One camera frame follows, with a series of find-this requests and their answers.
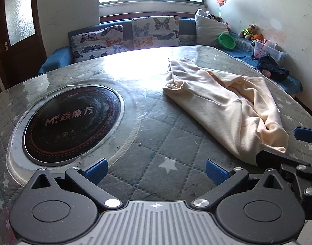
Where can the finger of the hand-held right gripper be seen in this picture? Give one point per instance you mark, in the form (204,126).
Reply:
(306,134)
(269,159)

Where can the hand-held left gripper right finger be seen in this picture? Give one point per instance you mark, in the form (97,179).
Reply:
(216,172)

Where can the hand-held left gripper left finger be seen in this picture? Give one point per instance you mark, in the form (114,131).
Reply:
(96,171)

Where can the cream garment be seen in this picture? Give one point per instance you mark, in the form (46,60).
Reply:
(217,107)

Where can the round black induction cooktop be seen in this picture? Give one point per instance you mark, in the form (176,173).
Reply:
(69,122)

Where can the black bag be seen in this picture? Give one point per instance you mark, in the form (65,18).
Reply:
(272,67)

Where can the clear plastic bag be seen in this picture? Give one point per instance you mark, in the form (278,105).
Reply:
(270,49)

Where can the orange plush toy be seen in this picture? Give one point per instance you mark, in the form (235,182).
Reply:
(258,37)

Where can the brown teddy bear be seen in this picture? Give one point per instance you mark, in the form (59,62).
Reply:
(249,32)

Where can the blue sofa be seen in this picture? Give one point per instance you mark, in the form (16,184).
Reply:
(55,57)

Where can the green plastic basin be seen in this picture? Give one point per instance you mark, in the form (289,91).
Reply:
(226,40)

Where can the butterfly print cushion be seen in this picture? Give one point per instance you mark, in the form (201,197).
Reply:
(94,43)
(153,30)

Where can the brown wooden door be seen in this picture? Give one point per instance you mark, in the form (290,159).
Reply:
(23,53)

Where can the grey pillow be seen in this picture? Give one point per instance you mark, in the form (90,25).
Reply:
(209,28)

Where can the brown wooden ledge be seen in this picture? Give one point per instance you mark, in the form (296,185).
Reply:
(115,19)

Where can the colourful pinwheel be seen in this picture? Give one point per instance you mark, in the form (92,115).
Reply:
(221,1)

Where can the black white plush toy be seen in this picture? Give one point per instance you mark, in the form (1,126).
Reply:
(200,12)

